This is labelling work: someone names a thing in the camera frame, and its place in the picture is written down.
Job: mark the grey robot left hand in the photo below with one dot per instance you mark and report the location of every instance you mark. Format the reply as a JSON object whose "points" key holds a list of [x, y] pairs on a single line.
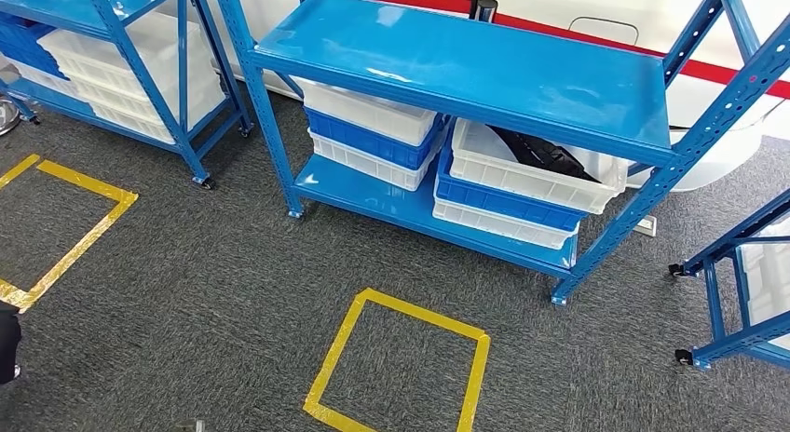
{"points": [[192, 427]]}

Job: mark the blue metal shelf rack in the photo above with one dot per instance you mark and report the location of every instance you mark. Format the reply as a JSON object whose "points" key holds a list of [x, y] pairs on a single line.
{"points": [[716, 306], [185, 151], [463, 65]]}

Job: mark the black part in crate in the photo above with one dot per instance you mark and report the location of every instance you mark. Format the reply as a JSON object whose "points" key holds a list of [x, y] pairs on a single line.
{"points": [[543, 155]]}

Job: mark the yellow tape floor square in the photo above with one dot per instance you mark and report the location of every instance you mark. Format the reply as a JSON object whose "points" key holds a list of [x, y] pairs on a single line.
{"points": [[80, 244], [333, 355]]}

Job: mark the person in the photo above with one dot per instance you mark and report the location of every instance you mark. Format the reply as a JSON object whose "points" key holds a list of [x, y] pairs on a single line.
{"points": [[9, 343]]}

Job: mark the chrome stanchion with round base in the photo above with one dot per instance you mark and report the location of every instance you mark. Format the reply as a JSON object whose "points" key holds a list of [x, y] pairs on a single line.
{"points": [[7, 118]]}

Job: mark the grey floor outlet box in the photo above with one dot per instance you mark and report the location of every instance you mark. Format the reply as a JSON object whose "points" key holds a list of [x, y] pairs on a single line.
{"points": [[646, 225]]}

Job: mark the white car with red stripe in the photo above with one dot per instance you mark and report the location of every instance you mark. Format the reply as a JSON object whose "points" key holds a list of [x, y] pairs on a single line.
{"points": [[555, 3]]}

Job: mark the black stanchion post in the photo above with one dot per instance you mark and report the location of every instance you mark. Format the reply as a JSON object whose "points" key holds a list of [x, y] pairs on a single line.
{"points": [[482, 10]]}

